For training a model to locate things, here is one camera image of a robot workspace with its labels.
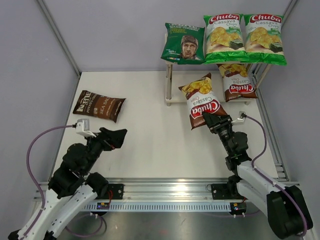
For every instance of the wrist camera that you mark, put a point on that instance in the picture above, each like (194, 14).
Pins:
(82, 127)
(240, 119)

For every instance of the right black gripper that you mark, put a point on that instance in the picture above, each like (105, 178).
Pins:
(212, 120)

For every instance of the aluminium frame post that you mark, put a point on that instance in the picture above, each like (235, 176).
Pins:
(286, 13)
(44, 9)

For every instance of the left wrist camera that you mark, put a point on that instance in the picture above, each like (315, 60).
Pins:
(82, 127)

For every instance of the green Chuba cassava chips bag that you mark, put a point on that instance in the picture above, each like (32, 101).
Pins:
(263, 43)

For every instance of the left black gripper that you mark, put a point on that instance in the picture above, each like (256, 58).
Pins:
(110, 139)

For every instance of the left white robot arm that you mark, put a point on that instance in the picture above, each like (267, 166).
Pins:
(72, 185)

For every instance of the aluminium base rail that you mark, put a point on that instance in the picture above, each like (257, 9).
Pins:
(167, 195)

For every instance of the brown Kettle sea salt bag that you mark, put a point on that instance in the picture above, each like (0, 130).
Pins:
(99, 106)

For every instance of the brown Chuba cassava chips bag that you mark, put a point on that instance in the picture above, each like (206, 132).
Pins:
(236, 82)

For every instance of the white two-tier wooden shelf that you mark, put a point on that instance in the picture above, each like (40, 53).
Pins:
(176, 78)

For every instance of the right aluminium frame post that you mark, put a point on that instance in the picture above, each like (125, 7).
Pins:
(286, 13)

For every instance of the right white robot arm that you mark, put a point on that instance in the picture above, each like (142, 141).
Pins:
(284, 206)

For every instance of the dark green Real chips bag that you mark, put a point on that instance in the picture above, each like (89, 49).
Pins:
(184, 44)

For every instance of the left aluminium frame post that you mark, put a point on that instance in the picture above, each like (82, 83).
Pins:
(44, 9)

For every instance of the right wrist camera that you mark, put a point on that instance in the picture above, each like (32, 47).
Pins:
(240, 119)

